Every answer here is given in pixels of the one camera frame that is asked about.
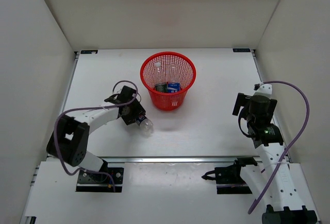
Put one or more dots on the blue sticker left corner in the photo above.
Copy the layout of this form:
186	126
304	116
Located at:
87	52

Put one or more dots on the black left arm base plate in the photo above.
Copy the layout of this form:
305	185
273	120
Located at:
94	183

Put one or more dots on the blue sticker corner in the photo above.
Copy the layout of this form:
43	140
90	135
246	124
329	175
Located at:
241	50
87	52

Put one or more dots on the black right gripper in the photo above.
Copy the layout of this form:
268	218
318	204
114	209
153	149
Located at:
243	100

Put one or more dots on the aluminium front table rail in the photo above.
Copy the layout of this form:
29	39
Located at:
211	159

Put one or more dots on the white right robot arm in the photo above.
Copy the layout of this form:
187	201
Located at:
274	186

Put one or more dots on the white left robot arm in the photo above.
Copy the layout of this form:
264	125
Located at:
72	128

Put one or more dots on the clear blue-label water bottle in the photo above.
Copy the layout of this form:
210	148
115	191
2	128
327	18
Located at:
173	78

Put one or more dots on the clear green-label water bottle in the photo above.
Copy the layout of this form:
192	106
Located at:
160	83

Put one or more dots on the blue sticker right corner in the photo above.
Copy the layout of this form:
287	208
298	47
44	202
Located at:
241	50

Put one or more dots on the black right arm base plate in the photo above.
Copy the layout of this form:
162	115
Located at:
228	178

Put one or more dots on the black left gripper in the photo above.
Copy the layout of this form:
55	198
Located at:
138	110

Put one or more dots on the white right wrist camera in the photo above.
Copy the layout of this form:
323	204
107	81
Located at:
263	89

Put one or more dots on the clear Pepsi-label plastic bottle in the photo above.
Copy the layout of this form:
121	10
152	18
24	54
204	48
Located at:
145	125

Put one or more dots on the red mesh plastic bin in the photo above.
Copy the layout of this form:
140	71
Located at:
168	101

